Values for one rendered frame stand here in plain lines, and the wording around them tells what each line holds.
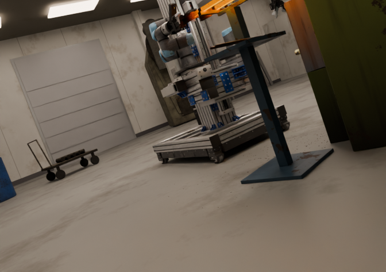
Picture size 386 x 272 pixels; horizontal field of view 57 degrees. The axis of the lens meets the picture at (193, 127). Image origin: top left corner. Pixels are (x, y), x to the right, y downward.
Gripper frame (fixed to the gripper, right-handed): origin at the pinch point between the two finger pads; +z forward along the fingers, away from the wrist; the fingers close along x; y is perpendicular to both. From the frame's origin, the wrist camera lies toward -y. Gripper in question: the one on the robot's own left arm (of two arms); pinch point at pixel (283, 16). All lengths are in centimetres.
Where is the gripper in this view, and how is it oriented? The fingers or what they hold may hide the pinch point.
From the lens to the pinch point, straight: 311.0
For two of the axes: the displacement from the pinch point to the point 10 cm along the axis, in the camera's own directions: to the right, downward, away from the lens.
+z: 3.4, 9.4, 0.8
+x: -8.2, 3.4, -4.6
